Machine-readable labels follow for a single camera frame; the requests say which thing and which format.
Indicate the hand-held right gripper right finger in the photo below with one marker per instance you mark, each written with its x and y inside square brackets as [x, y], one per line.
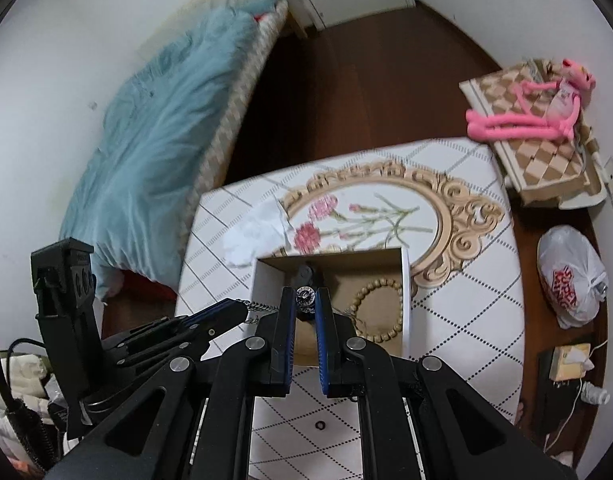
[323, 342]

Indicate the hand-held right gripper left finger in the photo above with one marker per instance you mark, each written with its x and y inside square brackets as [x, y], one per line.
[286, 332]

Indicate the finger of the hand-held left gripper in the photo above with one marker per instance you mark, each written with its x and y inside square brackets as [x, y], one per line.
[221, 312]
[161, 347]

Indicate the white cardboard box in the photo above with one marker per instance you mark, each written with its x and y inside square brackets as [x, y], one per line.
[266, 272]

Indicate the small black object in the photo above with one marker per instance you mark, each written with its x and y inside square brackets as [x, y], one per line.
[309, 275]

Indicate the crumpled white tissue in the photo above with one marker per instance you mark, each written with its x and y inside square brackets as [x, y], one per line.
[251, 235]

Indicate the floral printed tablecloth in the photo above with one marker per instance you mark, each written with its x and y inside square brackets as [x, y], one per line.
[466, 270]

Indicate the fluffy light blue blanket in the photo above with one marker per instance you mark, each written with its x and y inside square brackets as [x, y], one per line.
[156, 125]

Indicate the beige patterned mattress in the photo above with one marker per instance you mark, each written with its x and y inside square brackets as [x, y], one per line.
[236, 95]

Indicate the dark low stand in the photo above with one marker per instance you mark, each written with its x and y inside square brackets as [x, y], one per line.
[548, 405]

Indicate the yellow tissue box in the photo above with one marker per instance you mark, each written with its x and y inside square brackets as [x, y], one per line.
[568, 362]

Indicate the white plastic bag red print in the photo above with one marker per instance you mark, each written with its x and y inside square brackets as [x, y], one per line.
[571, 275]

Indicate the pink plush toy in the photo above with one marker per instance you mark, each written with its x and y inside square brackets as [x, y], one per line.
[516, 125]

